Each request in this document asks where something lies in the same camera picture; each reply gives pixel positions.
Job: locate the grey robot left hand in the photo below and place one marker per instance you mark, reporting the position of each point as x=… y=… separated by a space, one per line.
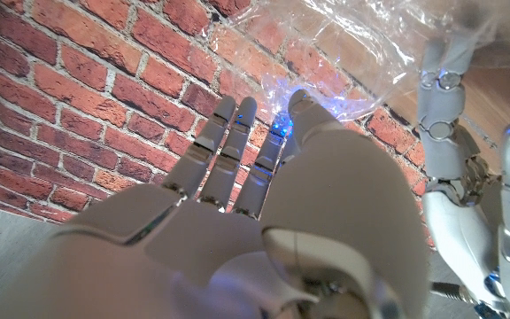
x=458 y=230

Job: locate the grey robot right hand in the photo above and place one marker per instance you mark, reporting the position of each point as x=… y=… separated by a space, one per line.
x=219 y=252

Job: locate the clear plastic wrap sheet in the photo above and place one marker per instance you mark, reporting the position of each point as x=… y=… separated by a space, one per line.
x=334 y=49

